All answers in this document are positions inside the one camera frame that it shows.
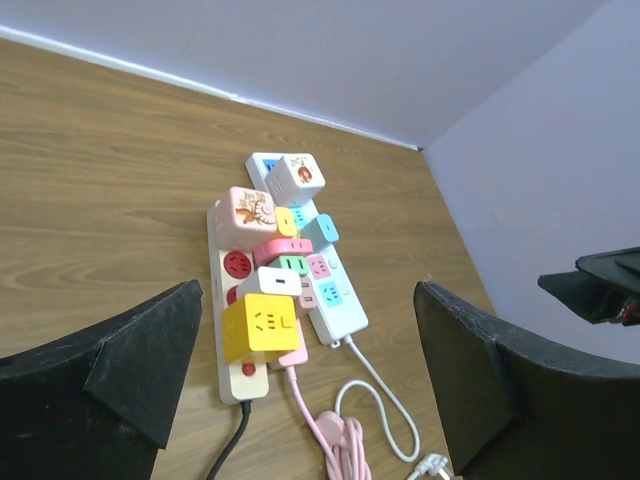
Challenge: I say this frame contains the white power cable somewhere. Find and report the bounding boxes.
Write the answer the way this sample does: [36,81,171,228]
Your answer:
[333,335,451,480]

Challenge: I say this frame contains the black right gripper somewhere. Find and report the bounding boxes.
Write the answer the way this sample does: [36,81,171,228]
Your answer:
[413,247,639,479]

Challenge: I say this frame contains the teal plug adapter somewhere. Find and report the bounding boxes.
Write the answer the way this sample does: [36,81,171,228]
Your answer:
[300,213,340,253]

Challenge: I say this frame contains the white power strip pastel sockets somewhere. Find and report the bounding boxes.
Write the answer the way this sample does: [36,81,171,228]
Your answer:
[245,152,369,347]

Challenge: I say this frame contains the pink cube adapter deer print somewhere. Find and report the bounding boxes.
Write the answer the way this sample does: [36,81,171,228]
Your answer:
[213,186,276,251]

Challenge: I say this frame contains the yellow cube socket adapter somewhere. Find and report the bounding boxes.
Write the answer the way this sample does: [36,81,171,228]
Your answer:
[221,293,297,364]

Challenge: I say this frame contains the pink plug adapter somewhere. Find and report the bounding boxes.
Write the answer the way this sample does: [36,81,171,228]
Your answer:
[253,237,314,267]

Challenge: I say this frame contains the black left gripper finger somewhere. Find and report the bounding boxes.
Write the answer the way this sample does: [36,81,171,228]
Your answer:
[1,280,203,479]

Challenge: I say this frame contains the small yellow plug adapter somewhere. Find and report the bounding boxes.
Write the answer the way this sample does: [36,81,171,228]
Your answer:
[273,206,298,239]

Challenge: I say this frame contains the pink power strip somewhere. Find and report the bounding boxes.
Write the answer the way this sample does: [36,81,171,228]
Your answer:
[268,276,317,370]

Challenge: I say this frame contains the beige power strip red sockets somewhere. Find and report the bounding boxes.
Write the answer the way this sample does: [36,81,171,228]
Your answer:
[206,206,269,405]

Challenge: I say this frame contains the white cube adapter cartoon print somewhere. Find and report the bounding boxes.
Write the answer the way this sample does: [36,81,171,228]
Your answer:
[265,153,326,206]

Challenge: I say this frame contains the green plug adapter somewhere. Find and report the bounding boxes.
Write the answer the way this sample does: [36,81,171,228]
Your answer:
[269,255,309,277]

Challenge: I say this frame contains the black power cable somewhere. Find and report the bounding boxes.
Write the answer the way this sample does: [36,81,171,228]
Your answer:
[205,399,252,480]

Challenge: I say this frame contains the pink power cable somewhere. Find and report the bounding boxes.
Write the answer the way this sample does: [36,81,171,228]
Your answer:
[283,367,374,480]

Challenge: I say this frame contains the white USB charger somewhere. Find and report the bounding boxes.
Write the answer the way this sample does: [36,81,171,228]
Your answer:
[236,266,302,300]

